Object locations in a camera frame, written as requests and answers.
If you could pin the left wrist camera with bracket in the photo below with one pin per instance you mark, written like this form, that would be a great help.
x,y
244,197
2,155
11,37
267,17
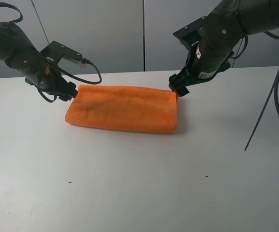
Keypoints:
x,y
55,51

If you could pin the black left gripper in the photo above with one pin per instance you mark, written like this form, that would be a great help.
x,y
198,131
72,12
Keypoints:
x,y
50,81

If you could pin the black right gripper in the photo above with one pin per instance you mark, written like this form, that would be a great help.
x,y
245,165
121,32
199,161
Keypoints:
x,y
192,74

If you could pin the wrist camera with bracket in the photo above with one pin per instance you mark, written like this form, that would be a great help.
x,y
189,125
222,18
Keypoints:
x,y
191,33
55,51

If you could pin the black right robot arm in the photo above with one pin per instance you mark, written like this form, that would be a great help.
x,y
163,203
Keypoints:
x,y
210,39

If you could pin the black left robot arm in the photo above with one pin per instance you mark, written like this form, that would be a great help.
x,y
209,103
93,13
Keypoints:
x,y
18,53

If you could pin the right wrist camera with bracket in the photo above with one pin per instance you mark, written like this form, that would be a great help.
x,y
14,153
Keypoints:
x,y
191,33

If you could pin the orange terry towel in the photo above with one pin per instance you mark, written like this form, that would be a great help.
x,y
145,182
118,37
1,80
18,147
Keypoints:
x,y
124,108

